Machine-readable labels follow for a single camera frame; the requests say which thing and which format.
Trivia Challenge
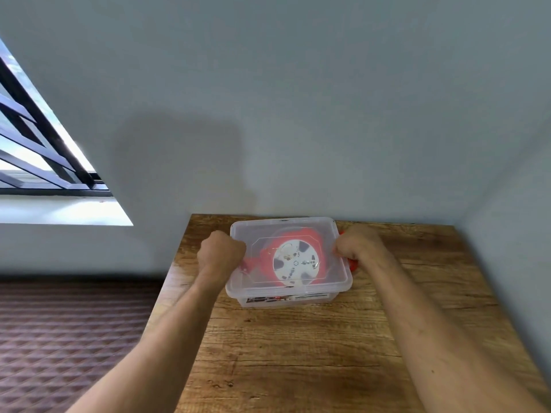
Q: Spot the person's left hand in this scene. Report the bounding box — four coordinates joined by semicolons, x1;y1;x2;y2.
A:
197;230;247;287

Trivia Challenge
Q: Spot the person's right hand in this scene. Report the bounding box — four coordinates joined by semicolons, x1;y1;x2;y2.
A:
333;225;387;262

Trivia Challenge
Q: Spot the clear plastic storage box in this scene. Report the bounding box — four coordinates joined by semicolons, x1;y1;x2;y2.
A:
225;217;354;308

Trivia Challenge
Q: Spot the person's right forearm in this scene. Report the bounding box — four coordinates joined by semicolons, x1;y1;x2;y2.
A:
358;244;551;413

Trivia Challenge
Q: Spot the person's left forearm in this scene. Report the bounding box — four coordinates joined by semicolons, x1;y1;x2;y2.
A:
65;268;235;413

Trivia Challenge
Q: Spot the wooden table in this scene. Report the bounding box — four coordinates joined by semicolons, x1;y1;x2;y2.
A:
145;213;551;413

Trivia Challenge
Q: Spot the black barred window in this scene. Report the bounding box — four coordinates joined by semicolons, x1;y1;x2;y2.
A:
0;38;113;197

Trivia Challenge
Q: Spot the red cable reel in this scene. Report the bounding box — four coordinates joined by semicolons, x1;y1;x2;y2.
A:
239;228;359;287

